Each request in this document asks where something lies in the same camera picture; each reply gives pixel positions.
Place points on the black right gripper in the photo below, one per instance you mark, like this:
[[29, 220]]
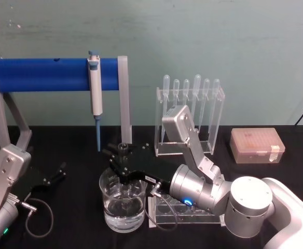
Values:
[[154, 166]]

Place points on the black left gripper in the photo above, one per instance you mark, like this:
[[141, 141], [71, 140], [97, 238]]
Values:
[[31, 184]]

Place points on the small clear tube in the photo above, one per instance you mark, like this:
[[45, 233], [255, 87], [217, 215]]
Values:
[[123, 147]]

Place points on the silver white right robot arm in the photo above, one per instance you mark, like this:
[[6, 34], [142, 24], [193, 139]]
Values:
[[250, 202]]

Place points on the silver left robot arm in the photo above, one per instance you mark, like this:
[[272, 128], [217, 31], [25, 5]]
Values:
[[8, 160]]

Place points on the black tablecloth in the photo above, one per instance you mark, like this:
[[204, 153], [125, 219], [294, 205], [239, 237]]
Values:
[[76, 212]]

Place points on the glass beaker with water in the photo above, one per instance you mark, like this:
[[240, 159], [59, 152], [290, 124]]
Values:
[[123, 212]]

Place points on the clear plastic tube rack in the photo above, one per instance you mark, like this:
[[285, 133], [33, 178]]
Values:
[[167, 213]]

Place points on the white and blue pipette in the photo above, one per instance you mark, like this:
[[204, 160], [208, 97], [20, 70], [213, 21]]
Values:
[[95, 88]]

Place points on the clear plastic dropper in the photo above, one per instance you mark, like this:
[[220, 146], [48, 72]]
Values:
[[197, 83], [216, 86], [186, 86], [176, 85]]

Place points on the grey stand with blue bar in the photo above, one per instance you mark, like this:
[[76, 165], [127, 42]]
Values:
[[42, 75]]

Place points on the clear acrylic dropper rack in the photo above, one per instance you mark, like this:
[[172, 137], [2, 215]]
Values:
[[216, 124]]

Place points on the amber pipette tip box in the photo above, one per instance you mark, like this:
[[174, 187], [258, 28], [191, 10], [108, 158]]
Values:
[[255, 145]]

